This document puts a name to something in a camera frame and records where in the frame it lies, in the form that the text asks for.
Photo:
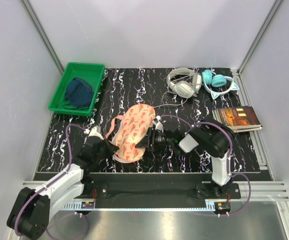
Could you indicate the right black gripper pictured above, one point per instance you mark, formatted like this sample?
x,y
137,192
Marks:
x,y
152,133

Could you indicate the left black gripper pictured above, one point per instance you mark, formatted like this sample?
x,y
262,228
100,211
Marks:
x,y
110,147

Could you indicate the pink mesh laundry bag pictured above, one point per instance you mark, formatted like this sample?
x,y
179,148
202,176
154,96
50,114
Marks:
x,y
134,125

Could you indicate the navy blue bra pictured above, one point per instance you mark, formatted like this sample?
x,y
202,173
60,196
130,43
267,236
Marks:
x,y
78,95

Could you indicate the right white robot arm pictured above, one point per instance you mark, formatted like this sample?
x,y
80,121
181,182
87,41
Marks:
x,y
213,137

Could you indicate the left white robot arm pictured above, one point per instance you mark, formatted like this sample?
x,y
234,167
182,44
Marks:
x,y
35,207

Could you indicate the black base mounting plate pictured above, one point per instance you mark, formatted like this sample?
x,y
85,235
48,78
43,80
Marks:
x,y
109,185

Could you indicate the white over-ear headphones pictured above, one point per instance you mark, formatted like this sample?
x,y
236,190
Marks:
x,y
184,82

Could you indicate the green plastic bin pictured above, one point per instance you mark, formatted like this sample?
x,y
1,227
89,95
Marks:
x,y
92,73

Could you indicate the teal cat-ear headphones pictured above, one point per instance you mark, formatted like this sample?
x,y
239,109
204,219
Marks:
x,y
209,78

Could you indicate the dark hardcover book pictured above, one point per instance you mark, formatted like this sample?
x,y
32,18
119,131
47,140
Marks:
x,y
238,119

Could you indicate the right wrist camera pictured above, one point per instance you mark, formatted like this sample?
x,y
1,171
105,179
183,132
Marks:
x,y
158,126

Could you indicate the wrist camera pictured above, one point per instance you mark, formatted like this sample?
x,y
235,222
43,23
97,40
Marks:
x,y
94,132
158,126

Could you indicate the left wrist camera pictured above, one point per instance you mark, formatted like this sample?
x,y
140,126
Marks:
x,y
94,132

